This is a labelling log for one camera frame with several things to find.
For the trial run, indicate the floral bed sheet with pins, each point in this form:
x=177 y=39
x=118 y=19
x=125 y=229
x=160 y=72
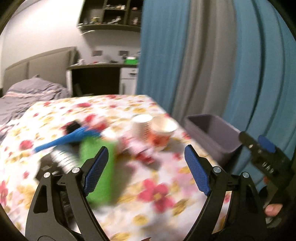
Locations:
x=133 y=200

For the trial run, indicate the grey wall socket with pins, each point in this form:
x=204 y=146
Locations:
x=123 y=53
x=97 y=53

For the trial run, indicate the grey wall socket right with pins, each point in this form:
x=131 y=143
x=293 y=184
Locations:
x=123 y=53

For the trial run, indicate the orange floral paper cup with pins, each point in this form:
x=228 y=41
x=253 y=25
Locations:
x=160 y=131

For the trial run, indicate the grey wall socket left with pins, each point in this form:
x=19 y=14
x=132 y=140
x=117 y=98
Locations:
x=97 y=53

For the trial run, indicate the grey upholstered headboard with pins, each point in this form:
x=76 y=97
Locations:
x=51 y=66

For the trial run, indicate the white mug on desk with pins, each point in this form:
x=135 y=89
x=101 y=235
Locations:
x=81 y=61

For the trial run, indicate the blue grey curtain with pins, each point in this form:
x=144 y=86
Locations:
x=235 y=59

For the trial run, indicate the dark desk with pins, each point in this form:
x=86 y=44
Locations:
x=94 y=79

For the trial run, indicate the green grid paper cup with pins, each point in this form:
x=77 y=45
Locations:
x=140 y=126

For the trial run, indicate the purple plastic trash bin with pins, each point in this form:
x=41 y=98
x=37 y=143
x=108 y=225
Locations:
x=219 y=138

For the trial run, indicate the blue plastic brush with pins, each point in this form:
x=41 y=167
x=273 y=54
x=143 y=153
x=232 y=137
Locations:
x=77 y=136

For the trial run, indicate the dark wall shelf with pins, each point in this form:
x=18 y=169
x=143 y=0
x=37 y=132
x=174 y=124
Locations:
x=120 y=15

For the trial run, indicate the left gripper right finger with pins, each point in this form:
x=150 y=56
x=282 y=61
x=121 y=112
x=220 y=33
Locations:
x=200 y=169

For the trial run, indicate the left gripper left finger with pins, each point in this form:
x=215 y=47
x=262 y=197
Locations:
x=92 y=170

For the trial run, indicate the green box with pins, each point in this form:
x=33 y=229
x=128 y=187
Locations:
x=131 y=61

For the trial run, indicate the right hand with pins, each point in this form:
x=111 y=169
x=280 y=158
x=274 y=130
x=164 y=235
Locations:
x=272 y=210

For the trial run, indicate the green foam block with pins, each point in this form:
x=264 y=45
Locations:
x=89 y=148

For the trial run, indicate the red white snack wrapper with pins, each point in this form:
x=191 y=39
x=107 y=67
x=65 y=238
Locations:
x=137 y=149

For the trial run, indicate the white drawer cabinet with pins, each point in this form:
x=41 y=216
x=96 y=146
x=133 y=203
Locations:
x=128 y=81

